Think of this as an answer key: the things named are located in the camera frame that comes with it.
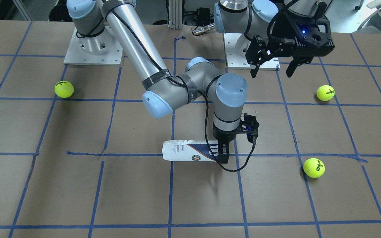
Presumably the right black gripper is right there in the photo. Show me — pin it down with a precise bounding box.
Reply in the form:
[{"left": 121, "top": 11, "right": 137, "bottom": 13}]
[{"left": 213, "top": 128, "right": 242, "bottom": 164}]

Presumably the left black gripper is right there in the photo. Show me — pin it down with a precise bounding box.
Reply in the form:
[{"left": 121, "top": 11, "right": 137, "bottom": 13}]
[{"left": 245, "top": 13, "right": 335, "bottom": 78}]

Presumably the clear Wilson tennis ball can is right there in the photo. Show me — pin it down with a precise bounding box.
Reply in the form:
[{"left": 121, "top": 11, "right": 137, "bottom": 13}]
[{"left": 162, "top": 140, "right": 218, "bottom": 162}]

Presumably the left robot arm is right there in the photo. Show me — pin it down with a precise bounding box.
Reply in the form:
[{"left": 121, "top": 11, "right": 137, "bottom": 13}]
[{"left": 214, "top": 0, "right": 335, "bottom": 77}]

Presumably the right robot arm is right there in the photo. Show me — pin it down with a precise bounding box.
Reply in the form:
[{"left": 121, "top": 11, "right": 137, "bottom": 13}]
[{"left": 66, "top": 0, "right": 254, "bottom": 164}]

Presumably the tennis ball front corner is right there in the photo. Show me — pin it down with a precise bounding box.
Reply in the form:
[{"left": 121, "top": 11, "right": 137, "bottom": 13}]
[{"left": 316, "top": 85, "right": 335, "bottom": 101}]

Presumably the tennis ball near left gripper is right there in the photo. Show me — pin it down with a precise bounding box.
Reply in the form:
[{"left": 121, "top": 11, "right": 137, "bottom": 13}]
[{"left": 303, "top": 158, "right": 325, "bottom": 178}]

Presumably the tennis ball front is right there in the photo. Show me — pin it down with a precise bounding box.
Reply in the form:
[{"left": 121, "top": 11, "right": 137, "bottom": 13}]
[{"left": 54, "top": 80, "right": 74, "bottom": 98}]

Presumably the silver metal cylinder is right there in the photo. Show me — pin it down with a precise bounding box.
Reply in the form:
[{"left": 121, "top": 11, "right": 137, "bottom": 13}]
[{"left": 192, "top": 23, "right": 216, "bottom": 36}]

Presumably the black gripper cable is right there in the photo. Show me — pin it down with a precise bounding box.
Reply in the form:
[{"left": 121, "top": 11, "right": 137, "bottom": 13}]
[{"left": 106, "top": 8, "right": 256, "bottom": 172}]

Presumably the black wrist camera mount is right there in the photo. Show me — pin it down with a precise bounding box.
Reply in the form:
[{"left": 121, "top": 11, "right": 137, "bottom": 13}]
[{"left": 239, "top": 113, "right": 260, "bottom": 144}]

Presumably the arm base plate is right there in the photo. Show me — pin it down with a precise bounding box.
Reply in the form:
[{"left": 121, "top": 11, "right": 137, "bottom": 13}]
[
  {"left": 63, "top": 26, "right": 123, "bottom": 66},
  {"left": 223, "top": 33, "right": 281, "bottom": 70}
]

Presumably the aluminium frame post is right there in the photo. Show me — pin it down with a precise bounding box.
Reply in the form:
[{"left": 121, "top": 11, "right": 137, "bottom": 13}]
[{"left": 167, "top": 0, "right": 183, "bottom": 31}]

